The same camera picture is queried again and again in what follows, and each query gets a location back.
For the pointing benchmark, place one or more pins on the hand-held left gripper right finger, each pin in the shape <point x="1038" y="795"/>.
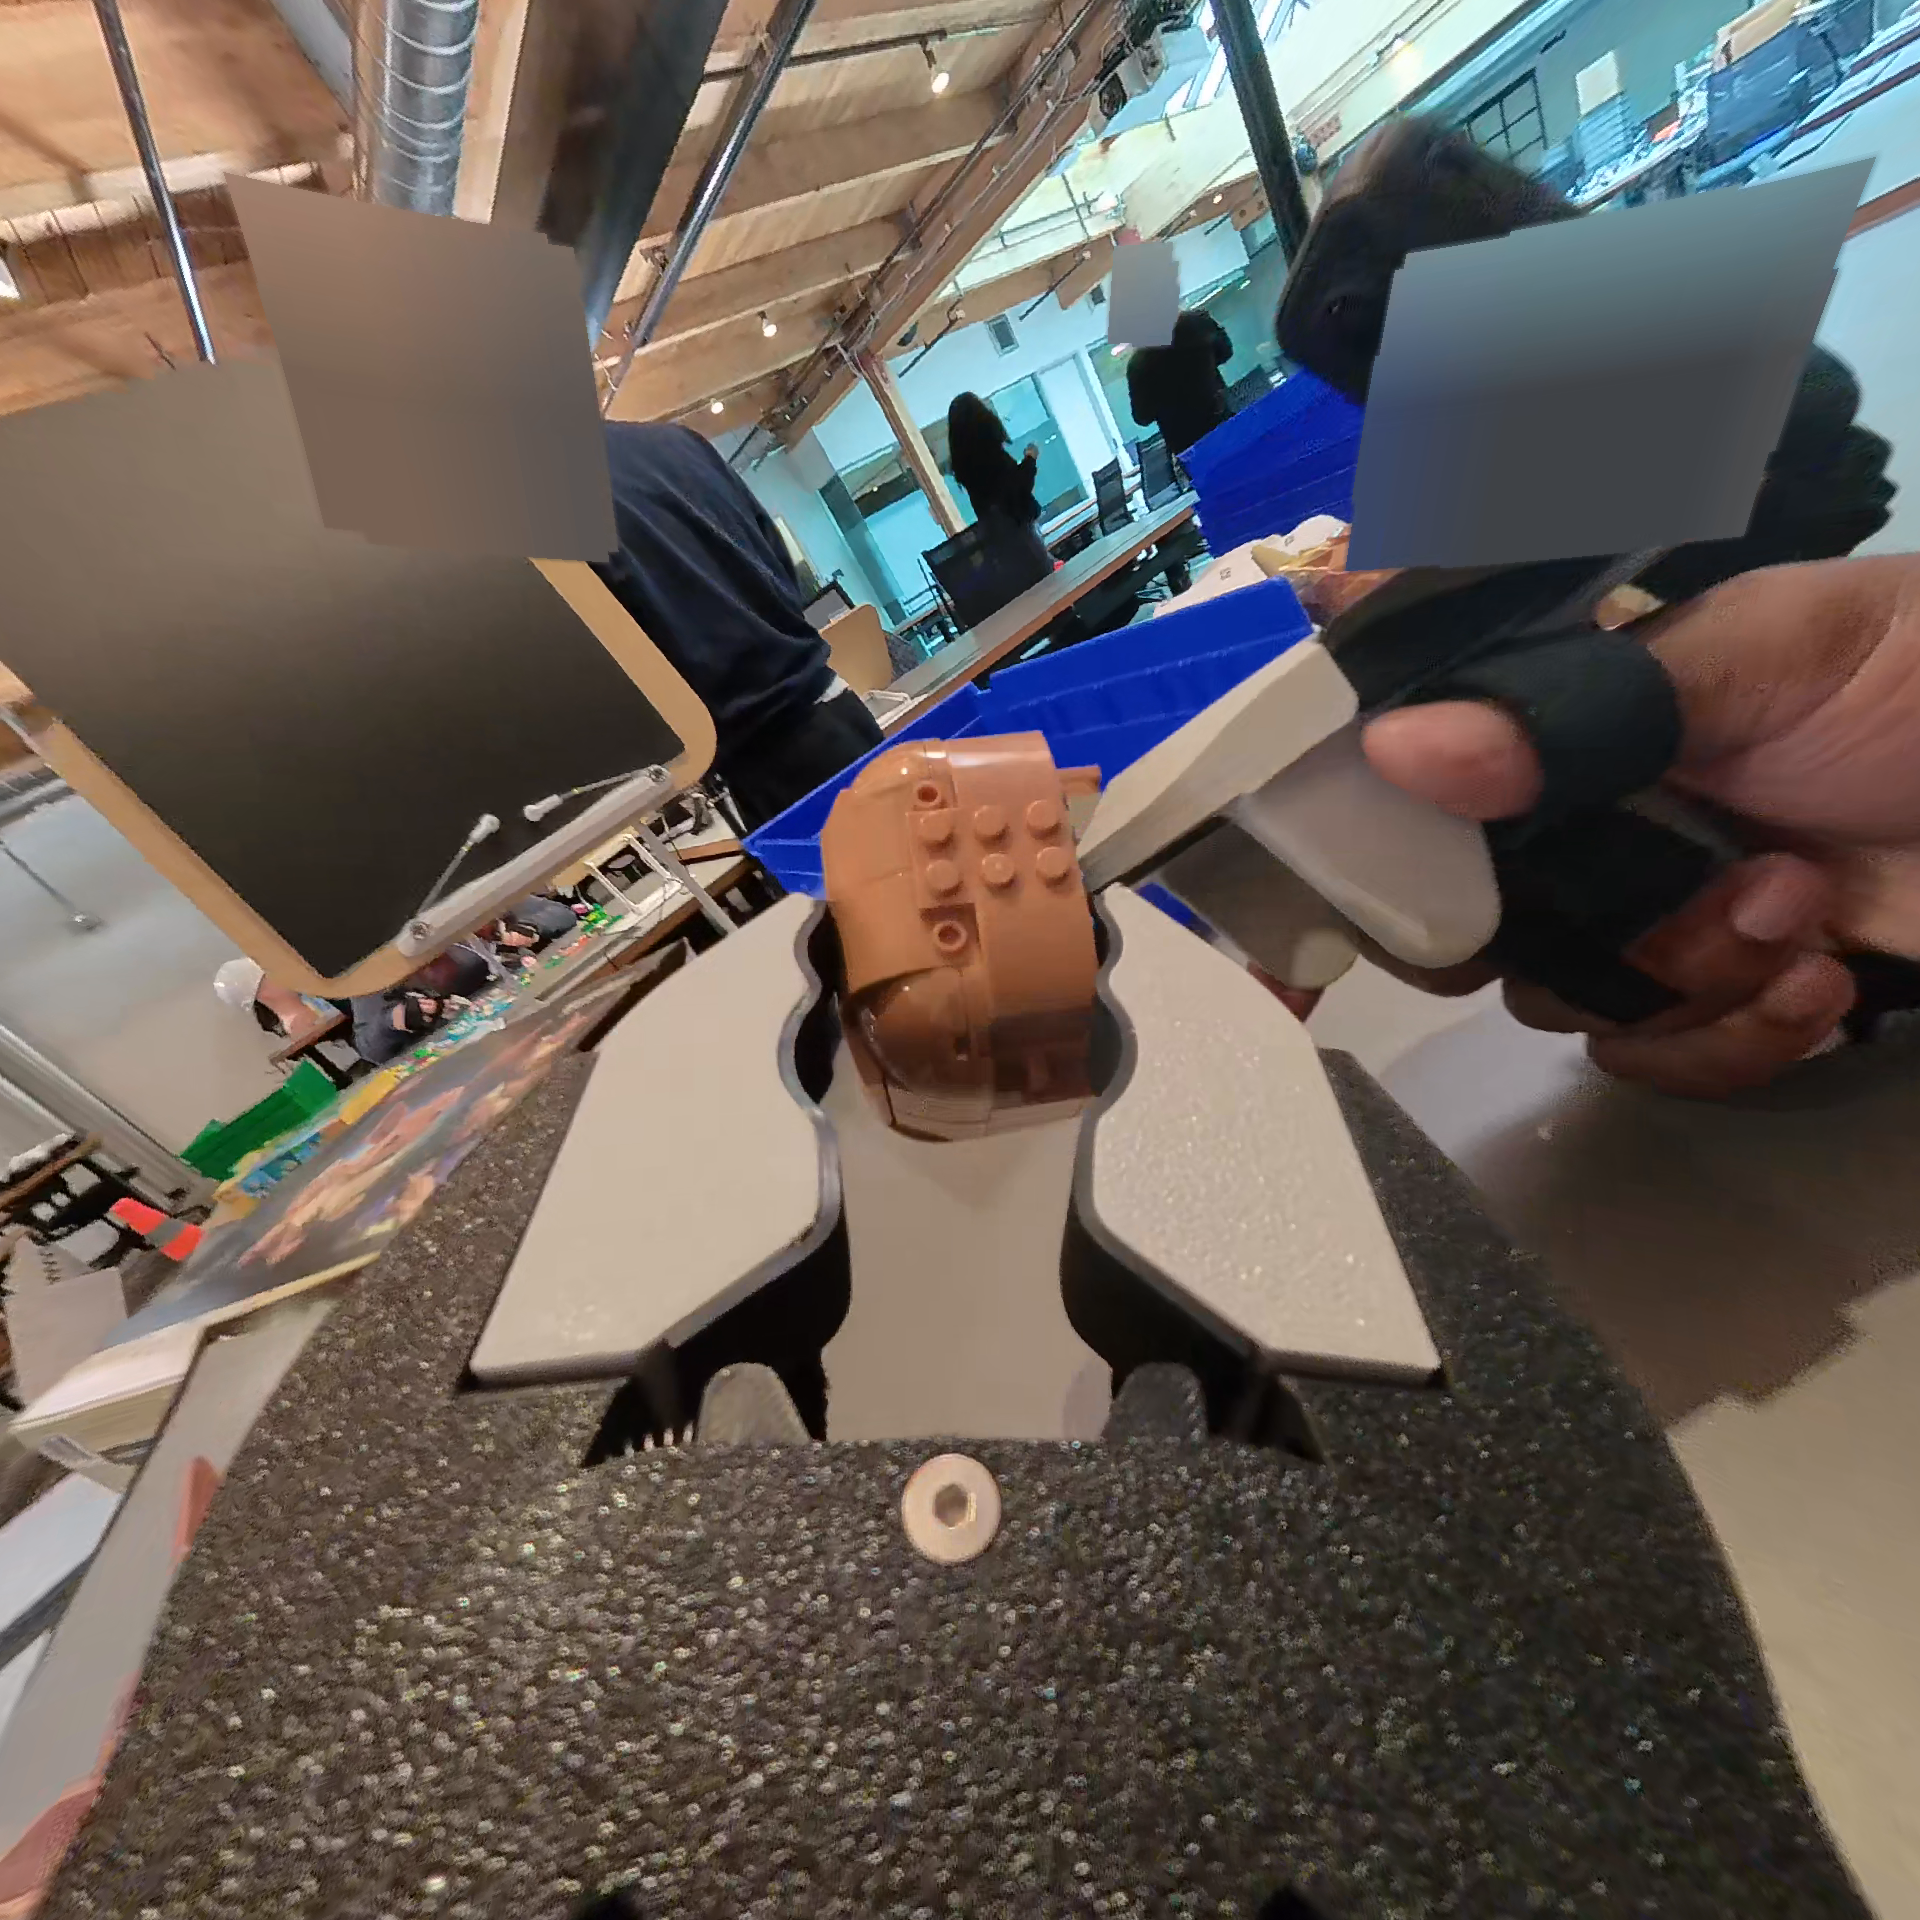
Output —
<point x="1260" y="1170"/>

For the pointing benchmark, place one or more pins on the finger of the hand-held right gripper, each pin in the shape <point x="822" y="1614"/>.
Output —
<point x="1230" y="765"/>
<point x="1256" y="937"/>

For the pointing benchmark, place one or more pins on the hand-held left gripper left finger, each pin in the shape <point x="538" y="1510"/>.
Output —
<point x="674" y="1170"/>

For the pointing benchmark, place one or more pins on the blue plastic bin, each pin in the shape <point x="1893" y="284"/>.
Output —
<point x="1082" y="707"/>

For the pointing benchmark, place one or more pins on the stack of blue bins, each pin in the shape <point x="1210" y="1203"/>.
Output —
<point x="1276" y="457"/>

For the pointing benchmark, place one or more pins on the wooden background table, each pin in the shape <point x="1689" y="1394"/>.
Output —
<point x="1019" y="616"/>

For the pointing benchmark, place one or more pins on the white screen stand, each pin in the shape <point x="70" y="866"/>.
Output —
<point x="540" y="825"/>

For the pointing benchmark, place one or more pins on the wood-framed black screen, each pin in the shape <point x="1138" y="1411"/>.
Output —
<point x="299" y="721"/>

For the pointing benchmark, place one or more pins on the silver ceiling duct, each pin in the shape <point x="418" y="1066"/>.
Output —
<point x="428" y="105"/>

